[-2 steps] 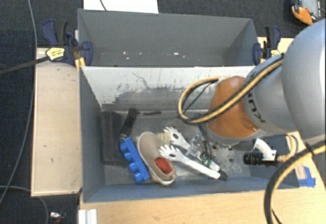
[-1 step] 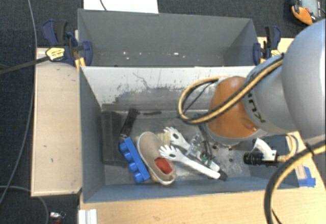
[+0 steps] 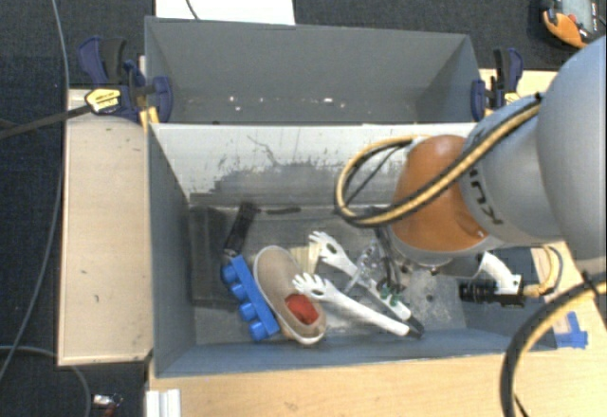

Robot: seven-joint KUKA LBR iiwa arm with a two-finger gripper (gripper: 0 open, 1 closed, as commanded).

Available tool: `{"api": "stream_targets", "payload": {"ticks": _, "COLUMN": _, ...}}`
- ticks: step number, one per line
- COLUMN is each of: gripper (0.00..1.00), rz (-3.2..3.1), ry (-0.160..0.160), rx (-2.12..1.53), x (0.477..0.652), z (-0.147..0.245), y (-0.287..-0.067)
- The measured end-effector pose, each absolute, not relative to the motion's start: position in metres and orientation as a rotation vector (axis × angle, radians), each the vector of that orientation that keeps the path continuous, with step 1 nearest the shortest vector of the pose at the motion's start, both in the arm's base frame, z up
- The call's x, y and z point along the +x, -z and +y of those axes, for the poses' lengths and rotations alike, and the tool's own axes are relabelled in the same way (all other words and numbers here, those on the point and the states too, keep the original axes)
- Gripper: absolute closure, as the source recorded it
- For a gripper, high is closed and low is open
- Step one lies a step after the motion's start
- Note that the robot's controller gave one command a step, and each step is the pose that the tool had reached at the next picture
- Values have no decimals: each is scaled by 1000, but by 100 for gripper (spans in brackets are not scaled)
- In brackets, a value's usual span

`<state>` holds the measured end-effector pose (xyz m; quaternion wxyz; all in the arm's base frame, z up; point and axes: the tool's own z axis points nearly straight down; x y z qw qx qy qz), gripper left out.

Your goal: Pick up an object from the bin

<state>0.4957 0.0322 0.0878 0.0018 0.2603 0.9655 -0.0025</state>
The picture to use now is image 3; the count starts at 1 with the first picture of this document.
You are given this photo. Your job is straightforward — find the pale wood flat board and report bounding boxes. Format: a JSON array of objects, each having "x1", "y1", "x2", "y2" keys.
[{"x1": 56, "y1": 87, "x2": 156, "y2": 367}]

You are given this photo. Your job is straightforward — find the beige ridged piece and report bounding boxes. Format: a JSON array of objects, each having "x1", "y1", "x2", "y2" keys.
[{"x1": 287, "y1": 243, "x2": 324, "y2": 275}]

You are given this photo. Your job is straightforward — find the beige shoe with red lining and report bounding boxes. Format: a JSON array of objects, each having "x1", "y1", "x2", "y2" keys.
[{"x1": 252, "y1": 245, "x2": 329, "y2": 347}]

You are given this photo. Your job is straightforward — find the white plastic salad tongs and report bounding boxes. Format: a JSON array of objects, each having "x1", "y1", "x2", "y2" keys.
[{"x1": 290, "y1": 230, "x2": 427, "y2": 340}]

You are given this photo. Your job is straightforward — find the grey metal bin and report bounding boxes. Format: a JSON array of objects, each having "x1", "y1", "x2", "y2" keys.
[{"x1": 143, "y1": 15, "x2": 561, "y2": 379}]

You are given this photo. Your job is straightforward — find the black flat bar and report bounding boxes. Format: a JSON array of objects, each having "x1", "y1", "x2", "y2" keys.
[{"x1": 221, "y1": 201, "x2": 262, "y2": 260}]

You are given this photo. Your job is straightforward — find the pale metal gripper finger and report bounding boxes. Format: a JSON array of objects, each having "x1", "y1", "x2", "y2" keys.
[
  {"x1": 343, "y1": 265, "x2": 379, "y2": 295},
  {"x1": 356, "y1": 244, "x2": 381, "y2": 272}
]

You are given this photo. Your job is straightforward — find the blue toy building block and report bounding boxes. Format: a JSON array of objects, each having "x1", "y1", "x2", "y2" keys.
[{"x1": 219, "y1": 253, "x2": 282, "y2": 343}]

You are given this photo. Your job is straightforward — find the black cylinder on white bracket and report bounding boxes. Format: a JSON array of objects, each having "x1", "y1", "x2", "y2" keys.
[{"x1": 457, "y1": 251, "x2": 528, "y2": 310}]

